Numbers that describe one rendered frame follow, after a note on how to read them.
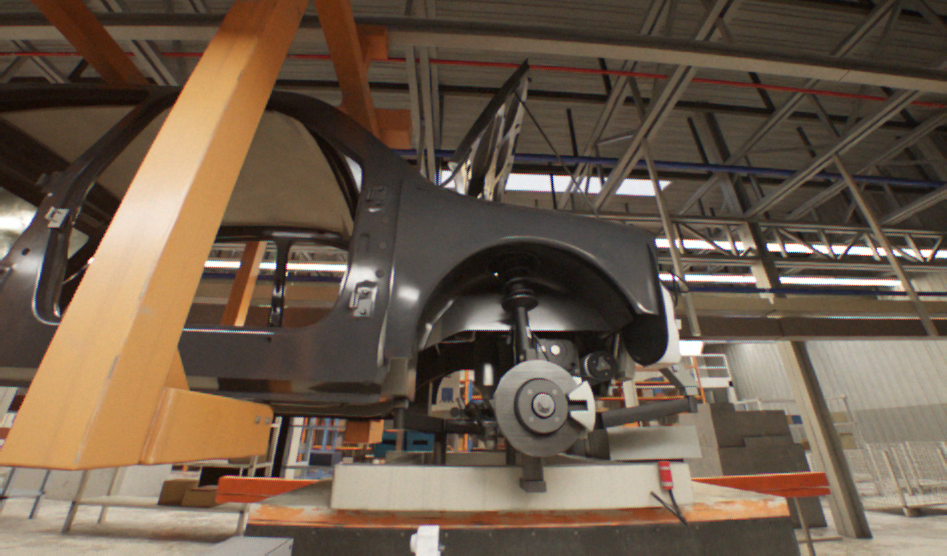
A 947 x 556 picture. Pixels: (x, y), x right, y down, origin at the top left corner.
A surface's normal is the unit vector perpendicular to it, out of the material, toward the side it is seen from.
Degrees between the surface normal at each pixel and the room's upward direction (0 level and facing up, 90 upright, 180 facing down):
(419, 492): 90
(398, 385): 90
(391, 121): 90
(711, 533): 90
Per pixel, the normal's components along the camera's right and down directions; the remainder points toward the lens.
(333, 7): 0.00, 0.90
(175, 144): 0.06, -0.44
